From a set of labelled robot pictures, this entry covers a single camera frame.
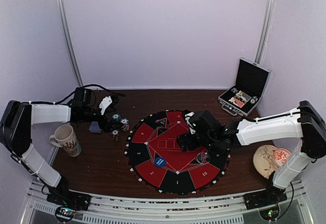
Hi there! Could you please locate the clear round dealer button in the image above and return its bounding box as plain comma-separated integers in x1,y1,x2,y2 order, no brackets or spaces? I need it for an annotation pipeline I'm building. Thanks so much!
196,152,211,165

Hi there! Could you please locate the blue cream poker chip stack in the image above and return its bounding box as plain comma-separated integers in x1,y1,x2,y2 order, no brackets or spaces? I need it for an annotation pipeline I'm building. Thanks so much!
120,118,129,131

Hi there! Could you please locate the black triangular all-in marker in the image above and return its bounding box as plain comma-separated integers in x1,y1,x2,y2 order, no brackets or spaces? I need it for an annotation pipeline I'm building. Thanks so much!
155,118,168,127

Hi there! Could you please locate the blue small blind button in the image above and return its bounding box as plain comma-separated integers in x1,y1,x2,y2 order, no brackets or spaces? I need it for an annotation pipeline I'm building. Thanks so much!
154,157,166,167

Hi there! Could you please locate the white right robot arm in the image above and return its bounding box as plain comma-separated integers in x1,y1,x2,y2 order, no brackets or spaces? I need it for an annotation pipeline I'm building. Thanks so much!
176,100,325,205

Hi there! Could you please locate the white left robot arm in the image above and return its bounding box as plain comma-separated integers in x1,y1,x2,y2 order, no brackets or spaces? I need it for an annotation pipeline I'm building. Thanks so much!
1,86,122,206

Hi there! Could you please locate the green poker chip stack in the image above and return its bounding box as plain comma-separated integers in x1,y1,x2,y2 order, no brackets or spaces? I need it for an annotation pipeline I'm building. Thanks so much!
112,114,121,122

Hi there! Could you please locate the red black poker chip stack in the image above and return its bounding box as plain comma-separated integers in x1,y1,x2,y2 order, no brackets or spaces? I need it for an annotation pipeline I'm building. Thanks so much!
112,130,120,141

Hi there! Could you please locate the white floral ceramic mug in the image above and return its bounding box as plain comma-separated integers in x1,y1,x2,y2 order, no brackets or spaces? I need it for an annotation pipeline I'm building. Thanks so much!
49,124,82,157

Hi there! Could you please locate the aluminium poker case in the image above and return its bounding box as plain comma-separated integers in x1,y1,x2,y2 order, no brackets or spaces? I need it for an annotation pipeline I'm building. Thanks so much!
218,58,270,116

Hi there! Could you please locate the round red black poker mat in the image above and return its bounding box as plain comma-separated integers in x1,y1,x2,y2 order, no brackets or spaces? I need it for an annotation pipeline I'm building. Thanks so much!
124,110,231,195

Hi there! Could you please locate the cream floral plate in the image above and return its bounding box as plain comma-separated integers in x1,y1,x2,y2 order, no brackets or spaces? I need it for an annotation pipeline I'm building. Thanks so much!
253,145,279,179

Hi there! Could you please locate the orange patterned small plate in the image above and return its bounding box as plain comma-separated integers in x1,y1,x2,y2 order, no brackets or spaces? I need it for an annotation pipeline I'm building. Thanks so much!
274,148,291,167

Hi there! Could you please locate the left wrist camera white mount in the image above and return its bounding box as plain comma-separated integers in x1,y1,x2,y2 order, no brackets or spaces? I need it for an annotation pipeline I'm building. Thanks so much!
99,96,113,115

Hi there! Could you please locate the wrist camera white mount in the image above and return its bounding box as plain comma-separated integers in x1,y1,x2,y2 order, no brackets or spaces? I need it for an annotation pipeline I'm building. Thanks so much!
99,96,113,115
182,110,195,125

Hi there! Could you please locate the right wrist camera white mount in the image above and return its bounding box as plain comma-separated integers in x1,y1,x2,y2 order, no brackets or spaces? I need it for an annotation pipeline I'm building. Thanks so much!
182,110,195,125

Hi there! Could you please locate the left aluminium frame post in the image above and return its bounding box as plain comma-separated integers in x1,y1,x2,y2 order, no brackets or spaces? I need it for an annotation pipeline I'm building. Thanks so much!
57,0,84,87

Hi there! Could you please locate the aluminium frame post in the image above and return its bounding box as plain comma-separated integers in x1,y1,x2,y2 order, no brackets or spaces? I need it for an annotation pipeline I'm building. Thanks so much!
57,0,84,87
255,0,276,64

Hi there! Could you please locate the right aluminium frame post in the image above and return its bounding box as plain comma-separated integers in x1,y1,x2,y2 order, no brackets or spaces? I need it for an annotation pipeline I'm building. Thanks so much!
255,0,276,64

